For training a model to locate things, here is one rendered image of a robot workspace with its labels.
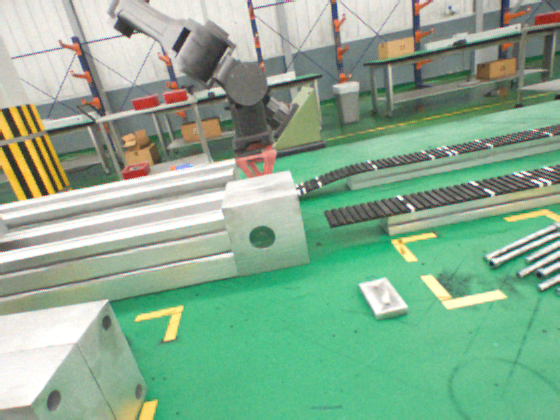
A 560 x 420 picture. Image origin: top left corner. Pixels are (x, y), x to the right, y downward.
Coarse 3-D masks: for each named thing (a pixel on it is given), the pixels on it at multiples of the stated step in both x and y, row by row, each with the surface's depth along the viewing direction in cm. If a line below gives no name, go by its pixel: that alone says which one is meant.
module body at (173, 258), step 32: (224, 192) 49; (64, 224) 49; (96, 224) 48; (128, 224) 48; (160, 224) 42; (192, 224) 41; (224, 224) 41; (0, 256) 42; (32, 256) 41; (64, 256) 41; (96, 256) 43; (128, 256) 42; (160, 256) 42; (192, 256) 42; (224, 256) 43; (0, 288) 43; (32, 288) 43; (64, 288) 43; (96, 288) 43; (128, 288) 44; (160, 288) 44
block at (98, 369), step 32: (0, 320) 27; (32, 320) 26; (64, 320) 25; (96, 320) 25; (0, 352) 23; (32, 352) 22; (64, 352) 22; (96, 352) 24; (128, 352) 28; (0, 384) 20; (32, 384) 20; (64, 384) 21; (96, 384) 24; (128, 384) 27; (0, 416) 19; (32, 416) 19; (64, 416) 21; (96, 416) 23; (128, 416) 27
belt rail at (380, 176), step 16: (512, 144) 62; (528, 144) 63; (544, 144) 63; (432, 160) 63; (448, 160) 63; (464, 160) 64; (480, 160) 63; (496, 160) 63; (352, 176) 63; (368, 176) 63; (384, 176) 64; (400, 176) 63; (416, 176) 64
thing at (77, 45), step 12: (72, 36) 671; (120, 36) 681; (60, 48) 681; (72, 48) 654; (72, 60) 689; (84, 60) 692; (96, 60) 694; (168, 60) 693; (72, 72) 640; (84, 72) 694; (168, 72) 706; (168, 84) 659; (96, 96) 713; (108, 132) 741
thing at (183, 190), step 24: (192, 168) 66; (216, 168) 65; (72, 192) 66; (96, 192) 66; (120, 192) 60; (144, 192) 59; (168, 192) 59; (192, 192) 60; (24, 216) 59; (48, 216) 59; (72, 216) 60
